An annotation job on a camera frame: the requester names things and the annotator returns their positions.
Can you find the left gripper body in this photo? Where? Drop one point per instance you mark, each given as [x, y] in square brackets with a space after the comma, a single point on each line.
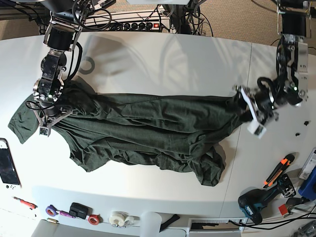
[260, 103]

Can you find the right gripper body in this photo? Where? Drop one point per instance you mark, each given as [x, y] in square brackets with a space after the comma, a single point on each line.
[50, 115]

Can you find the dark green t-shirt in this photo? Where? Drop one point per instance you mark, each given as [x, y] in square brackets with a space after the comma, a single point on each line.
[177, 133]

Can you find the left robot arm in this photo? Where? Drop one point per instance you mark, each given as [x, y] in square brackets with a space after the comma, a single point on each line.
[290, 85]

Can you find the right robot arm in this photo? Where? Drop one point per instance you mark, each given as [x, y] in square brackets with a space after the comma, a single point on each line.
[67, 20]

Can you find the orange black utility knife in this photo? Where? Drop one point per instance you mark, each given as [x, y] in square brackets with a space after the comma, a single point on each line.
[278, 170]

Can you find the blue box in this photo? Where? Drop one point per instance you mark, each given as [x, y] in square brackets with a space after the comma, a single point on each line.
[308, 188]

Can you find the purple tape roll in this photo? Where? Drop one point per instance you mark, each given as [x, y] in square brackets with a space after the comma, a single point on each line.
[51, 211]

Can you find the red tape roll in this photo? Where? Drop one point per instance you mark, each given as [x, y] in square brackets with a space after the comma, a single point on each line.
[94, 219]

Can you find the white power strip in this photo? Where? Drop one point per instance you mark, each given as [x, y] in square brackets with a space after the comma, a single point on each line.
[145, 20]

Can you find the clear tape dispenser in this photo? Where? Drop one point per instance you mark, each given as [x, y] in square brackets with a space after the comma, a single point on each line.
[122, 219]

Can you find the white translucent cup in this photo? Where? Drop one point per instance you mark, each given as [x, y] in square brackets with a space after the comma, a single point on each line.
[150, 223]

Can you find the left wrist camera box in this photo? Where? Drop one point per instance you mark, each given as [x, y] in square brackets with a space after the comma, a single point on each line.
[256, 128]

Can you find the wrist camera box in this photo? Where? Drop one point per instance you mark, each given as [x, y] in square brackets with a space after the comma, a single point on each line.
[256, 128]
[45, 131]

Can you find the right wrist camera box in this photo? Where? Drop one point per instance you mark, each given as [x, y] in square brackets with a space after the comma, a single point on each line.
[45, 131]

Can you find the black tablet with white frame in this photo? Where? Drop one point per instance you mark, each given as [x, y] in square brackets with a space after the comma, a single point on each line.
[8, 173]

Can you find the teal black cordless drill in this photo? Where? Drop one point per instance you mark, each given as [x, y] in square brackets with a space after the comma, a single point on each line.
[252, 202]

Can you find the red handled screwdriver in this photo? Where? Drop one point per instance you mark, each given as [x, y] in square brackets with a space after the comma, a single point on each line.
[28, 204]

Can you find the black action camera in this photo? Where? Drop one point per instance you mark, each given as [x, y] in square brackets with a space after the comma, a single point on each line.
[78, 210]

